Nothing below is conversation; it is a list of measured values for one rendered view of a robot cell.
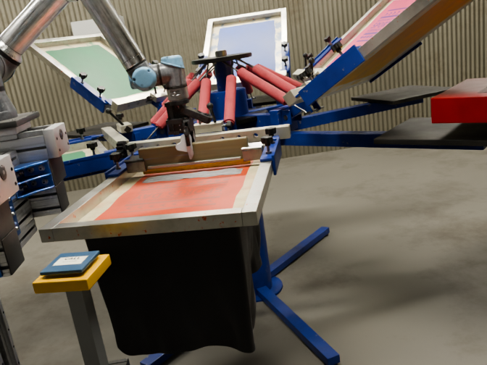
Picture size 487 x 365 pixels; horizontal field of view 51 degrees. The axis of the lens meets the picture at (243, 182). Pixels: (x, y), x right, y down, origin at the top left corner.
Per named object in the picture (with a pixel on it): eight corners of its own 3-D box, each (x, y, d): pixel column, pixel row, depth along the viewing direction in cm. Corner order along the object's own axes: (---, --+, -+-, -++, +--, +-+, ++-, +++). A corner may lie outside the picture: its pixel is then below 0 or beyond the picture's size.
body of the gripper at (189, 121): (174, 132, 187) (168, 100, 184) (196, 129, 186) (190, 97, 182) (168, 137, 180) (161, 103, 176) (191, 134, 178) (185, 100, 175)
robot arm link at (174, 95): (189, 85, 181) (183, 87, 173) (191, 98, 182) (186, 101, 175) (169, 87, 182) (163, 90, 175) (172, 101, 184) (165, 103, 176)
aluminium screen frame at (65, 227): (258, 225, 125) (256, 211, 124) (41, 242, 134) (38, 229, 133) (278, 150, 199) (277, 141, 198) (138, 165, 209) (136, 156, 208)
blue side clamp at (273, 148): (276, 174, 171) (274, 155, 169) (261, 176, 172) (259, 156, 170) (281, 153, 199) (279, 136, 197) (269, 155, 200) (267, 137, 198)
